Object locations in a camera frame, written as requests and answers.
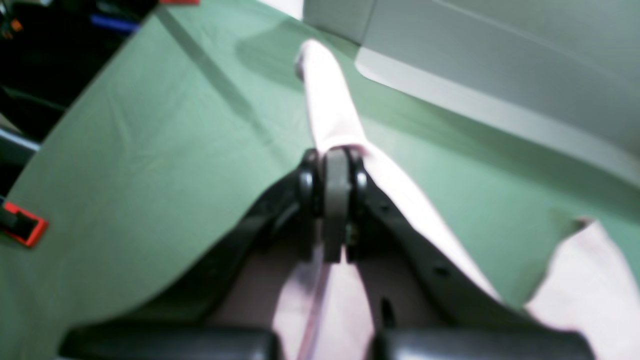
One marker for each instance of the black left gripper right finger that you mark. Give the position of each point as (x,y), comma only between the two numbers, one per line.
(424,306)

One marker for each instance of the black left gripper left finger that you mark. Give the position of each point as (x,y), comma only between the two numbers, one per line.
(223,306)

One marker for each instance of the pink t-shirt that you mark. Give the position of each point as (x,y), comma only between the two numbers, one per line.
(323,311)

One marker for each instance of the green table cloth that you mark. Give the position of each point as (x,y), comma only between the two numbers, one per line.
(198,113)

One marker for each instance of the red black side clamp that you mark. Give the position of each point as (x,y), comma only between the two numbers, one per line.
(180,2)

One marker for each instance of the red black table clamp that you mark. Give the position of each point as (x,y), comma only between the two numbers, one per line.
(21,225)

